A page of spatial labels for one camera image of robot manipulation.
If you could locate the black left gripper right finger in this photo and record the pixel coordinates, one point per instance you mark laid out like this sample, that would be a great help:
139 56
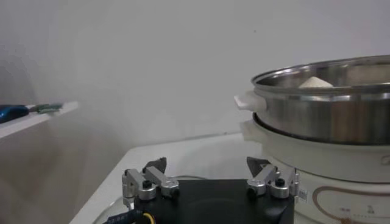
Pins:
263 178

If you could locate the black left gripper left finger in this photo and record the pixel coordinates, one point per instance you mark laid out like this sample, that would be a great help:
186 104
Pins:
161 180

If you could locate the white steamed baozi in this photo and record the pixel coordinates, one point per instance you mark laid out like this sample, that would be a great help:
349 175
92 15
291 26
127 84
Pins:
315 82

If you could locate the stainless steel steamer basket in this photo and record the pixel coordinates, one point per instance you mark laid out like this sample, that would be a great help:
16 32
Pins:
320 118

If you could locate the white electric pot base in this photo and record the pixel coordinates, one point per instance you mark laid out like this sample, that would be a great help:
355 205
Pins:
304 158

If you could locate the green circuit board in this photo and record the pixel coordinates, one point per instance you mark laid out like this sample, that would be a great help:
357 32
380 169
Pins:
45 108

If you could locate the white side table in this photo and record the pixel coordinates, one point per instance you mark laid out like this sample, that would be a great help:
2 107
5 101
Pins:
36 120

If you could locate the blue computer mouse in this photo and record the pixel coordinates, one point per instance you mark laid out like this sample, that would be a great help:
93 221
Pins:
12 112

